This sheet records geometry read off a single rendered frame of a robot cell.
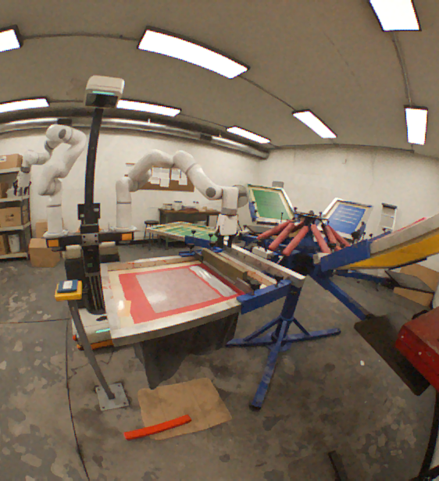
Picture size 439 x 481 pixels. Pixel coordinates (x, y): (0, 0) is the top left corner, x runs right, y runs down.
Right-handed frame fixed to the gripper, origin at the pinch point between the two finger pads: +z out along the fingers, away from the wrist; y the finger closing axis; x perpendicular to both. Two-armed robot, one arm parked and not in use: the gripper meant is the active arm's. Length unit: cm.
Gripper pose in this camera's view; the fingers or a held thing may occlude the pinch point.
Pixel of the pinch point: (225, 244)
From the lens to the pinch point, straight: 96.9
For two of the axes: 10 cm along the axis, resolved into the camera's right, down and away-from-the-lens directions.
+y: -8.1, 0.7, -5.8
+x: 5.8, 2.5, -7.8
